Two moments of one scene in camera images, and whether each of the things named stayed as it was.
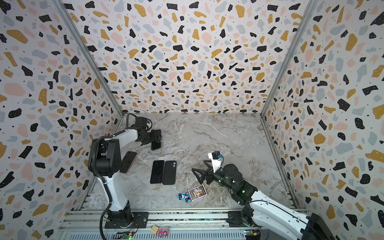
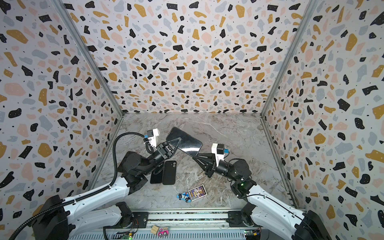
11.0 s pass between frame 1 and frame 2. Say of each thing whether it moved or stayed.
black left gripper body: moved
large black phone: stayed
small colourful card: stayed
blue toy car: stayed
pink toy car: stayed
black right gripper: moved
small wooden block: stayed
